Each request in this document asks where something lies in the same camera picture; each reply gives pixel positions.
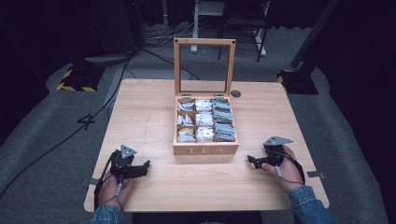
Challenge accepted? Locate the black metal frame stand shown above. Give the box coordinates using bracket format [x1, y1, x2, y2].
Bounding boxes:
[217, 0, 273, 63]

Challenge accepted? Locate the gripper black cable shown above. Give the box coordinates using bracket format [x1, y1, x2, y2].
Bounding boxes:
[274, 150, 306, 194]
[92, 151, 125, 213]

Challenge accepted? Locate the person's right hand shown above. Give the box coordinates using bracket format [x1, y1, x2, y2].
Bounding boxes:
[261, 145, 305, 192]

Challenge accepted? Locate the yellow tea bag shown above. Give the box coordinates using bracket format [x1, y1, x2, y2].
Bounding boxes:
[177, 127, 195, 137]

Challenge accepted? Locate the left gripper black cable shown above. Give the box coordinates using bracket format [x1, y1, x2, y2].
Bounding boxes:
[92, 151, 125, 213]

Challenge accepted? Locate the wooden tea box with lid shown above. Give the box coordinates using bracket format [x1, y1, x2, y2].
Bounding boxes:
[172, 37, 240, 156]

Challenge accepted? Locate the long black floor cable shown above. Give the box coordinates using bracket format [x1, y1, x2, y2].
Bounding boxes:
[0, 50, 135, 200]

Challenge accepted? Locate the grey tape piece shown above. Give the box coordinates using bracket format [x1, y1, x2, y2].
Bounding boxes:
[306, 170, 327, 180]
[81, 176, 100, 189]

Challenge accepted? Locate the stand base with hazard stripes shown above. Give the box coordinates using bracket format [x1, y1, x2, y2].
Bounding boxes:
[55, 64, 106, 93]
[276, 68, 319, 95]

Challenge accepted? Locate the bundle of floor cables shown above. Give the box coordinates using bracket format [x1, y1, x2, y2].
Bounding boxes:
[136, 18, 204, 82]

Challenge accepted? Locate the person's left hand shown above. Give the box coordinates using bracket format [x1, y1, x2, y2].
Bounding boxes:
[98, 171, 136, 209]

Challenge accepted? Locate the group of white tea bags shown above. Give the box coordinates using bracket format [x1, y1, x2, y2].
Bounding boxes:
[177, 99, 216, 144]

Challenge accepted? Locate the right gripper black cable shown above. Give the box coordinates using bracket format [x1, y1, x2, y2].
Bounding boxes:
[274, 150, 306, 194]

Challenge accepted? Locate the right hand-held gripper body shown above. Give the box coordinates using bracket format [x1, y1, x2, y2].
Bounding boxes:
[255, 135, 294, 168]

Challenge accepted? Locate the white metal stand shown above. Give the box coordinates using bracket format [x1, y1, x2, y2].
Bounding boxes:
[190, 0, 226, 54]

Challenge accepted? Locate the stack of grey tea packets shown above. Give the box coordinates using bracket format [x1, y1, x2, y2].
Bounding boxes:
[210, 98, 236, 143]

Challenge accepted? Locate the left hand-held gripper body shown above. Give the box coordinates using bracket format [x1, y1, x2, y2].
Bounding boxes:
[109, 144, 149, 180]

